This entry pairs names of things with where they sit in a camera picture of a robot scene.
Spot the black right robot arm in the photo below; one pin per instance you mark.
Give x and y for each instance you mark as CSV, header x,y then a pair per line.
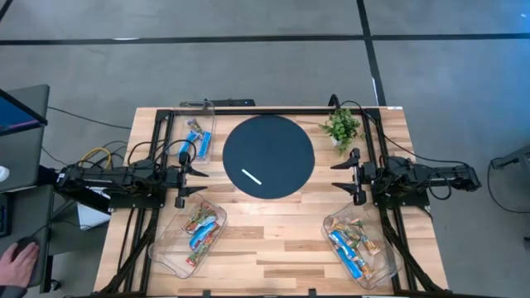
x,y
435,174

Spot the open laptop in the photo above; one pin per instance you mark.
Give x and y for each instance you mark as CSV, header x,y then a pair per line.
x,y
16,118

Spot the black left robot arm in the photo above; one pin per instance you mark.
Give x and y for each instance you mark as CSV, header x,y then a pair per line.
x,y
116,178

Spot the grey stand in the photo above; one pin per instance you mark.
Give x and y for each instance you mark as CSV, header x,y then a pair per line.
x,y
515,157

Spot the white label strip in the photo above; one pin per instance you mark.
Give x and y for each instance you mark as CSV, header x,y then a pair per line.
x,y
251,176

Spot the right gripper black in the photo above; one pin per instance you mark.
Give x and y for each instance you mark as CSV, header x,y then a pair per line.
x,y
364,171

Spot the round dark woven placemat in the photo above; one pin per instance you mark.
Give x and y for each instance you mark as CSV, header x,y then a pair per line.
x,y
269,145

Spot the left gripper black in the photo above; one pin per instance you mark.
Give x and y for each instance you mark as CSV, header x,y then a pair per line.
x,y
183,182

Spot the red-ended granola bar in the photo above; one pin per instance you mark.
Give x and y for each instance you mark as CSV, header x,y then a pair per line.
x,y
208,212
200,251
194,221

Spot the white plant pot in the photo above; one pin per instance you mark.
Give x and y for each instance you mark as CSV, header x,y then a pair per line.
x,y
336,142

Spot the green artificial plant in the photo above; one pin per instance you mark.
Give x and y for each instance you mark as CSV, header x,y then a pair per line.
x,y
341,124

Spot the dark desk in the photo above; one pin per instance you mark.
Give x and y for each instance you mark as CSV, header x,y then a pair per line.
x,y
25,215

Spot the person's hand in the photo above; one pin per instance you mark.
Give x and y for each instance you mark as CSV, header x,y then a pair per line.
x,y
16,269

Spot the black computer mouse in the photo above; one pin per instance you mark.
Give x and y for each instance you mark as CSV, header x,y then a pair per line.
x,y
27,242

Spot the white paper sheet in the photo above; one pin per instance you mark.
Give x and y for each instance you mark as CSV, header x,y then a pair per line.
x,y
91,215

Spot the clear plastic bin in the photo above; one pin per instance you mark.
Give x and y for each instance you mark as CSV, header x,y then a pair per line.
x,y
182,120
385,256
170,252

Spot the black bar device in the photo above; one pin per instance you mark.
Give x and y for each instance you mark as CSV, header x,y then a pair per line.
x,y
232,102

